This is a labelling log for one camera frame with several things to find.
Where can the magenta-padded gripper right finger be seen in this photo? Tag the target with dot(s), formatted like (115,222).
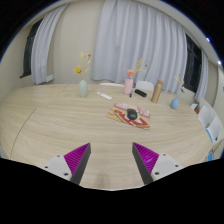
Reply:
(165,165)

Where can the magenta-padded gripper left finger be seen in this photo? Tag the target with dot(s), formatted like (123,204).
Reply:
(59,165)

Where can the colourful cartoon print mouse pad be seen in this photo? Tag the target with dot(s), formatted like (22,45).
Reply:
(116,115)

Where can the row of white chairs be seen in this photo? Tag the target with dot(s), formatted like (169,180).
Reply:
(213,128)

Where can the blue vase with dried flowers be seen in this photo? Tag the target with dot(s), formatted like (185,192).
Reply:
(174,103)

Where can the brown insulated drink bottle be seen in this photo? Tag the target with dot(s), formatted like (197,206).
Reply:
(156,91)

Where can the black oblong case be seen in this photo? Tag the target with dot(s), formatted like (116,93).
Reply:
(140,93)

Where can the small dark pen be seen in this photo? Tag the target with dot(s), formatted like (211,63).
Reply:
(130,94)

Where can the green vase with yellow flowers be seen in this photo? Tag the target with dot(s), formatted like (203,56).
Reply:
(83,89)

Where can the white chair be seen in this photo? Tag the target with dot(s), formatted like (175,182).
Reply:
(111,84)
(145,86)

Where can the white remote control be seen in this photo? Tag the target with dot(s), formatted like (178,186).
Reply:
(104,96)

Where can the pink vase with orange flowers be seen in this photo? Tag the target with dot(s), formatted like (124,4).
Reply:
(128,87)

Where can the dark window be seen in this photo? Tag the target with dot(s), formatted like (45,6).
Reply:
(192,63)
(28,50)

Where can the wide white curtain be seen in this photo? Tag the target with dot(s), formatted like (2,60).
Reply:
(140,36)

